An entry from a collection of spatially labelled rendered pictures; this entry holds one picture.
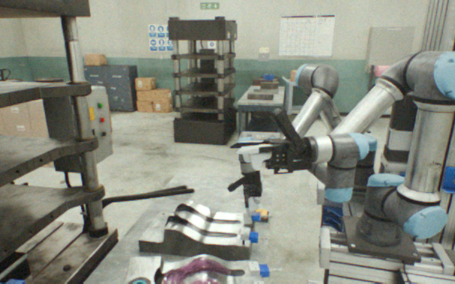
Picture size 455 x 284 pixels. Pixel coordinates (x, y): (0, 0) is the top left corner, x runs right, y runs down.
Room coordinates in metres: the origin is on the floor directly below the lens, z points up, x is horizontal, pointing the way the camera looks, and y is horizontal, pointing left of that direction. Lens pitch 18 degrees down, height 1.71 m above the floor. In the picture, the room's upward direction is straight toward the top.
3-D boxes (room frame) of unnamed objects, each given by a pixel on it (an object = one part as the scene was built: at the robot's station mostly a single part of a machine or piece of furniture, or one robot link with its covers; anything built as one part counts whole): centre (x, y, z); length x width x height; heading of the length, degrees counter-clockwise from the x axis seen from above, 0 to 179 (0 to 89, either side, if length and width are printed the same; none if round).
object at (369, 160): (1.50, -0.67, 1.20); 0.13 x 0.12 x 0.14; 25
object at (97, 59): (8.09, 3.24, 1.26); 0.42 x 0.33 x 0.29; 79
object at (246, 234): (1.20, -0.12, 0.89); 0.13 x 0.05 x 0.05; 79
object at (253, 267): (1.04, -0.15, 0.86); 0.13 x 0.05 x 0.05; 97
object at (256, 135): (4.56, -0.49, 0.28); 0.61 x 0.41 x 0.15; 79
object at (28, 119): (4.63, 2.90, 0.47); 1.22 x 0.80 x 0.94; 83
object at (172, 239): (1.31, 0.13, 0.87); 0.50 x 0.26 x 0.14; 79
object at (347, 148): (0.83, -0.32, 1.43); 0.11 x 0.08 x 0.09; 102
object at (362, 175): (1.49, -0.67, 1.09); 0.15 x 0.15 x 0.10
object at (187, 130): (6.01, 0.36, 1.03); 1.54 x 0.94 x 2.06; 169
